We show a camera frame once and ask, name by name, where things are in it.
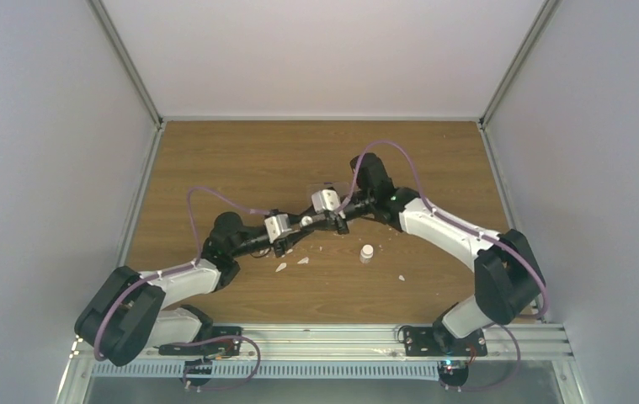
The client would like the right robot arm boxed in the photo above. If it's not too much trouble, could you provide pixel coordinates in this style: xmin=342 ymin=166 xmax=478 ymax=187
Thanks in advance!
xmin=300 ymin=153 xmax=546 ymax=346

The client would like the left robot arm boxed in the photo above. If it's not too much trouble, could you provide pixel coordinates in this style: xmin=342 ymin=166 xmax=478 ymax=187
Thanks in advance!
xmin=74 ymin=208 xmax=325 ymax=366

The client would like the white pill fragments pile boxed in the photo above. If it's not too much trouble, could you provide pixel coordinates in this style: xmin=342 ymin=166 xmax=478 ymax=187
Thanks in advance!
xmin=274 ymin=249 xmax=310 ymax=273

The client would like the capped white pill bottle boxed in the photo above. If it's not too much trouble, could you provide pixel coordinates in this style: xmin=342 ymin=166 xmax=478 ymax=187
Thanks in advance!
xmin=359 ymin=244 xmax=375 ymax=263

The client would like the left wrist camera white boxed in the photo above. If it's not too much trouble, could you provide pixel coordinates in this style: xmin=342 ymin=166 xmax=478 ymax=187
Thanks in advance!
xmin=264 ymin=213 xmax=295 ymax=244

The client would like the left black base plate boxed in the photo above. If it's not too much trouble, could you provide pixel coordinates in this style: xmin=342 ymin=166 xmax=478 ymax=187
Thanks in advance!
xmin=157 ymin=326 xmax=242 ymax=358

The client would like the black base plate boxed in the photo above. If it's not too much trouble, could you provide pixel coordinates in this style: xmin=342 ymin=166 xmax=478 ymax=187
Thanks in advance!
xmin=397 ymin=325 xmax=487 ymax=359
xmin=157 ymin=326 xmax=242 ymax=358

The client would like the aluminium front rail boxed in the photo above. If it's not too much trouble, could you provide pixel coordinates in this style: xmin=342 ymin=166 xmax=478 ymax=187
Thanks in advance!
xmin=70 ymin=322 xmax=575 ymax=361

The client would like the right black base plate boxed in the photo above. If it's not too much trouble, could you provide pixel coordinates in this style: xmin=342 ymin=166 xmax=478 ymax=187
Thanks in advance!
xmin=397 ymin=325 xmax=487 ymax=359

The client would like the white slotted cable duct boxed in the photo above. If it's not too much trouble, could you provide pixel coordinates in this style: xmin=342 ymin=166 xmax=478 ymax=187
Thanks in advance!
xmin=91 ymin=359 xmax=439 ymax=381

